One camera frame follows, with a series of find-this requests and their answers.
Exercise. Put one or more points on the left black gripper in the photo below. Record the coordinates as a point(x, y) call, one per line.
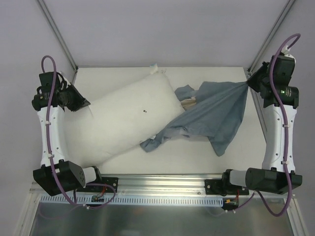
point(74, 97)

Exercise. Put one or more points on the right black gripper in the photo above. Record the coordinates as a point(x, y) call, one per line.
point(257, 78)

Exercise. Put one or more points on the white pillow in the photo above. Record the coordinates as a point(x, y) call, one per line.
point(127, 107)

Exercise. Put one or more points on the blue beige striped pillowcase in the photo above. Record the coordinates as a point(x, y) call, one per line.
point(217, 115)

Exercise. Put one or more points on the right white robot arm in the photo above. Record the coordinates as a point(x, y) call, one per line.
point(280, 101)

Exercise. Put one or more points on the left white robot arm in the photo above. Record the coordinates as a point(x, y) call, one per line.
point(57, 173)

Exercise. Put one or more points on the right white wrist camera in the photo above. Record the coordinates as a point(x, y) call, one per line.
point(286, 52)

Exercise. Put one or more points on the left aluminium frame post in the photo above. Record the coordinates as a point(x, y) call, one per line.
point(56, 32)

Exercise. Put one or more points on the aluminium frame post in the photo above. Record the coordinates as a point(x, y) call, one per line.
point(271, 34)
point(56, 32)

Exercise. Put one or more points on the right aluminium frame post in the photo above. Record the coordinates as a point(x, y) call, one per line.
point(271, 34)

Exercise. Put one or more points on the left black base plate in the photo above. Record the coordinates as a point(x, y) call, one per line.
point(105, 184)

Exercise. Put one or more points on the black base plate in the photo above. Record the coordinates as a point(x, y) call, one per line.
point(105, 184)
point(218, 187)

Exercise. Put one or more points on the slotted white cable duct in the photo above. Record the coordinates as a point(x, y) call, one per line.
point(199, 201)

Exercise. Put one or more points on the aluminium mounting rail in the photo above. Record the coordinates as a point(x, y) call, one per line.
point(159, 185)

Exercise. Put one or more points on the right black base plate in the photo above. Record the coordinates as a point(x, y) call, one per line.
point(218, 187)

